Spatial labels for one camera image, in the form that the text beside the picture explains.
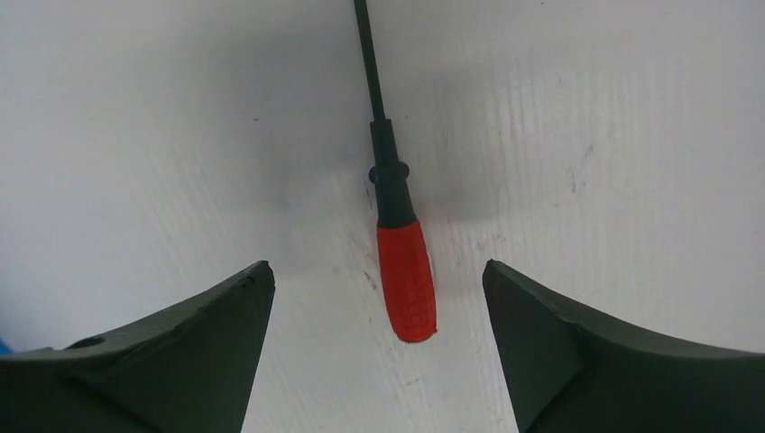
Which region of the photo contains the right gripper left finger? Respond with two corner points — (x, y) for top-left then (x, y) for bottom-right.
(1, 261), (275, 432)

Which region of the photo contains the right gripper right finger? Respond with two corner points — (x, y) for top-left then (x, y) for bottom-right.
(483, 260), (764, 432)

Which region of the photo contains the red handled black screwdriver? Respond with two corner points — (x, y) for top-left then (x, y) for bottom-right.
(354, 1), (437, 343)

